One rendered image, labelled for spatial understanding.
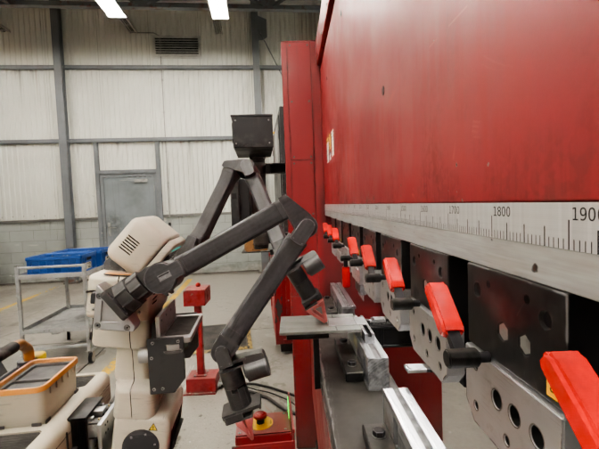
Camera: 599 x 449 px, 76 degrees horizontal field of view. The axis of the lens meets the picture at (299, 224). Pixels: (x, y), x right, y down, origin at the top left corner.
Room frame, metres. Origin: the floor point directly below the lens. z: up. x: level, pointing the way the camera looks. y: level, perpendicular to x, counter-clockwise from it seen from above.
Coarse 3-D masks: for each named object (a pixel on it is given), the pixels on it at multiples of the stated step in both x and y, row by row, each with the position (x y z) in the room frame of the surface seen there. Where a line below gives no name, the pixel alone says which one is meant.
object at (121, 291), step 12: (132, 276) 0.97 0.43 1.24; (120, 288) 0.95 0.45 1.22; (132, 288) 0.95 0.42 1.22; (144, 288) 0.96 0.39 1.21; (108, 300) 0.92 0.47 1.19; (120, 300) 0.94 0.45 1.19; (132, 300) 0.94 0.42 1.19; (144, 300) 0.99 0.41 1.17; (120, 312) 0.92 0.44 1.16; (132, 312) 0.96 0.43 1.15
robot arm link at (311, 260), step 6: (312, 252) 1.30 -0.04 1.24; (300, 258) 1.30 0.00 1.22; (306, 258) 1.30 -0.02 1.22; (312, 258) 1.28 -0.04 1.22; (318, 258) 1.28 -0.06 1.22; (294, 264) 1.31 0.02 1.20; (306, 264) 1.28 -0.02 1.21; (312, 264) 1.27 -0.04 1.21; (318, 264) 1.27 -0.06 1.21; (312, 270) 1.27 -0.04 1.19; (318, 270) 1.28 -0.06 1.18
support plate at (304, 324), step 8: (288, 320) 1.34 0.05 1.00; (296, 320) 1.34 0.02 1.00; (304, 320) 1.34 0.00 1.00; (312, 320) 1.33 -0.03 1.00; (280, 328) 1.26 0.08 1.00; (288, 328) 1.26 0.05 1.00; (296, 328) 1.25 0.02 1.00; (304, 328) 1.25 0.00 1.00; (312, 328) 1.25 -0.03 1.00; (320, 328) 1.24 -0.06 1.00; (328, 328) 1.24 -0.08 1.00; (344, 328) 1.23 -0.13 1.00; (352, 328) 1.23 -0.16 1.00; (360, 328) 1.23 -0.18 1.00
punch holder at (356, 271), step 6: (354, 228) 1.14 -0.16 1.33; (360, 228) 1.06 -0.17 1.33; (354, 234) 1.15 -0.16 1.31; (360, 234) 1.06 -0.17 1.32; (360, 240) 1.06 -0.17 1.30; (360, 246) 1.06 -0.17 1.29; (360, 252) 1.06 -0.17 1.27; (360, 258) 1.06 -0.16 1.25; (354, 270) 1.15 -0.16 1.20; (360, 270) 1.06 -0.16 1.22; (354, 276) 1.15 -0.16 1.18; (360, 276) 1.06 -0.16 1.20; (360, 282) 1.07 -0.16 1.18
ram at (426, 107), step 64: (384, 0) 0.73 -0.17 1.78; (448, 0) 0.45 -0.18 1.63; (512, 0) 0.32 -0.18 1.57; (576, 0) 0.25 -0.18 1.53; (384, 64) 0.74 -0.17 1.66; (448, 64) 0.45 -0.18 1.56; (512, 64) 0.32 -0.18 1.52; (576, 64) 0.25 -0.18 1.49; (384, 128) 0.76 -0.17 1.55; (448, 128) 0.45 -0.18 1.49; (512, 128) 0.33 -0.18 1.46; (576, 128) 0.25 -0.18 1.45; (384, 192) 0.77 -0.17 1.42; (448, 192) 0.46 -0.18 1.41; (512, 192) 0.33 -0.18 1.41; (576, 192) 0.25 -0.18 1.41; (512, 256) 0.33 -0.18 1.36; (576, 256) 0.25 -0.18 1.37
